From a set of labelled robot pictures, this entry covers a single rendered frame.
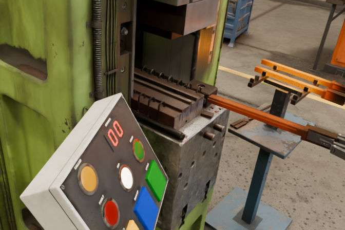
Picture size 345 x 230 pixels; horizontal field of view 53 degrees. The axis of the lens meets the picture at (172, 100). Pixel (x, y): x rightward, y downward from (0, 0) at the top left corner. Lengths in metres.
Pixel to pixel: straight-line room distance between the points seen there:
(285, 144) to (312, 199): 0.92
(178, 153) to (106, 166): 0.52
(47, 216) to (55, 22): 0.50
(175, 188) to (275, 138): 0.64
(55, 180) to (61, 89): 0.44
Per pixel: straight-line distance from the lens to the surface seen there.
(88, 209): 0.64
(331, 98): 1.66
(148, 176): 0.84
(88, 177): 0.64
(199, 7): 1.10
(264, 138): 1.70
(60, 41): 0.94
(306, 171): 2.78
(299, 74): 1.80
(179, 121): 1.22
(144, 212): 0.79
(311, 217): 2.43
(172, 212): 1.38
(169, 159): 1.25
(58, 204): 0.61
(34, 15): 1.11
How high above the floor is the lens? 1.59
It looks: 29 degrees down
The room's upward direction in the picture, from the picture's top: 6 degrees clockwise
